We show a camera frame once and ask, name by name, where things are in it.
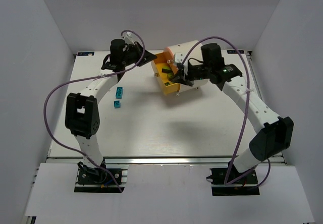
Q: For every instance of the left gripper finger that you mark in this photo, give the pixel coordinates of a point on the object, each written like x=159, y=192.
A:
x=147, y=56
x=145, y=60

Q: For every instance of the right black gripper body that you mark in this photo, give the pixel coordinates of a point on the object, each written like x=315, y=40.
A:
x=183, y=72

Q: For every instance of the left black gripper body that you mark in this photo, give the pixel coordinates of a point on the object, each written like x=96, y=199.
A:
x=138, y=51

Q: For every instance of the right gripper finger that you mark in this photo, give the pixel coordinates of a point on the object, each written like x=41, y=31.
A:
x=185, y=82
x=178, y=77

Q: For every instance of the long lime lego brick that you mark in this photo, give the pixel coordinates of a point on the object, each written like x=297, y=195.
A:
x=166, y=70

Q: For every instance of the yellow drawer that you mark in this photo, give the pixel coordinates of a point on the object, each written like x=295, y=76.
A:
x=162, y=78

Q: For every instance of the cream cylindrical drawer cabinet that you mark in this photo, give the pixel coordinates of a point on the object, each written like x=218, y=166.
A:
x=195, y=54

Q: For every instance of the long cyan lego brick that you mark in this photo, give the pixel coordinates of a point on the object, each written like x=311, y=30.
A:
x=119, y=92

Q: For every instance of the small cyan lego brick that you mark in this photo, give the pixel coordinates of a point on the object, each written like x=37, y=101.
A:
x=117, y=104

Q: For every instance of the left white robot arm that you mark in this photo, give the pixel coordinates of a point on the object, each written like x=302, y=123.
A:
x=82, y=113

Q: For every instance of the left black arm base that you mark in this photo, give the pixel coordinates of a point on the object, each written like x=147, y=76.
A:
x=94, y=180

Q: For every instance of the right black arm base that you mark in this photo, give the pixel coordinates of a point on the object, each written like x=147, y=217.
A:
x=246, y=186

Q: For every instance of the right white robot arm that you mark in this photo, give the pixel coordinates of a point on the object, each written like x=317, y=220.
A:
x=273, y=132

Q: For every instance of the left blue corner label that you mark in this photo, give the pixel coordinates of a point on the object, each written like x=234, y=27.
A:
x=85, y=54

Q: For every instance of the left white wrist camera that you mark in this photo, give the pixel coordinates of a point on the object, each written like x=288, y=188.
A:
x=127, y=37

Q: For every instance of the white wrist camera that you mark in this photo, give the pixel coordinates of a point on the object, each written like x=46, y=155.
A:
x=180, y=62
x=127, y=37

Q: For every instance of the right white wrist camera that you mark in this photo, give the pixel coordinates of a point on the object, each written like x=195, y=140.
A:
x=180, y=62

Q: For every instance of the aluminium table rail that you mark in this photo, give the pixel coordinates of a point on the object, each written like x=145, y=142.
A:
x=276, y=160

